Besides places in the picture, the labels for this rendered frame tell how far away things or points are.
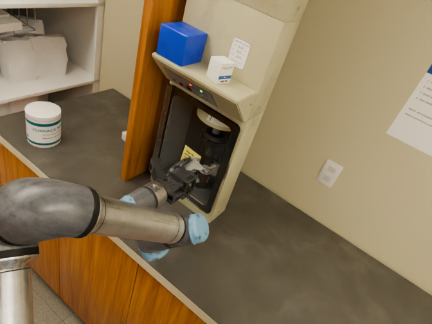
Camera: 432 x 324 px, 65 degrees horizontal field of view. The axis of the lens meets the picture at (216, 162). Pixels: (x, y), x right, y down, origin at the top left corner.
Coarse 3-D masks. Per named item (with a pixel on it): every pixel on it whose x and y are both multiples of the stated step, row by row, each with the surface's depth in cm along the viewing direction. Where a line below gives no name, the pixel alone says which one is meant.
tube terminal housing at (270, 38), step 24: (192, 0) 99; (216, 0) 95; (192, 24) 102; (216, 24) 98; (240, 24) 93; (264, 24) 90; (288, 24) 89; (216, 48) 100; (264, 48) 92; (288, 48) 98; (240, 72) 99; (264, 72) 94; (264, 96) 104; (240, 144) 110; (240, 168) 125; (216, 216) 133
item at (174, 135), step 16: (176, 96) 115; (192, 96) 111; (176, 112) 117; (192, 112) 113; (208, 112) 109; (176, 128) 120; (192, 128) 116; (208, 128) 111; (224, 128) 107; (176, 144) 123; (192, 144) 118; (208, 144) 114; (224, 144) 110; (160, 160) 131; (176, 160) 126; (208, 160) 116; (224, 160) 112; (208, 176) 119; (208, 192) 122; (208, 208) 125
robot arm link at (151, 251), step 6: (138, 240) 91; (144, 240) 90; (138, 246) 92; (144, 246) 90; (150, 246) 90; (156, 246) 89; (162, 246) 88; (144, 252) 91; (150, 252) 91; (156, 252) 91; (162, 252) 91; (144, 258) 93; (150, 258) 91; (156, 258) 92
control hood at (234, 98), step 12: (156, 60) 102; (168, 60) 99; (180, 72) 97; (192, 72) 96; (204, 72) 99; (204, 84) 93; (216, 84) 94; (228, 84) 96; (240, 84) 99; (216, 96) 95; (228, 96) 91; (240, 96) 92; (252, 96) 96; (228, 108) 98; (240, 108) 93; (240, 120) 101
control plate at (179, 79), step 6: (168, 72) 104; (174, 78) 106; (180, 78) 102; (186, 84) 103; (192, 84) 99; (192, 90) 105; (198, 90) 101; (204, 90) 97; (204, 96) 102; (210, 96) 99; (210, 102) 104
